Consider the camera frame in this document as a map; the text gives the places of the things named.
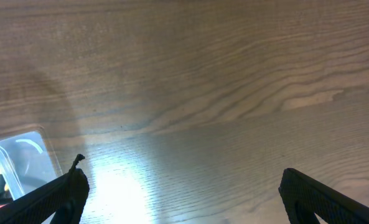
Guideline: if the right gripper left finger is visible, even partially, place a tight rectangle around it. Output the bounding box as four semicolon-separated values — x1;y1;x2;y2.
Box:
0;154;90;224

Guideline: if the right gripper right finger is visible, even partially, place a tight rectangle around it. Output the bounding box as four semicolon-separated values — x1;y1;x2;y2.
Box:
278;168;369;224

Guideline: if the clear plastic container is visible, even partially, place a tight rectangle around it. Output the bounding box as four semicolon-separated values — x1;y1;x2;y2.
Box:
0;126;62;203

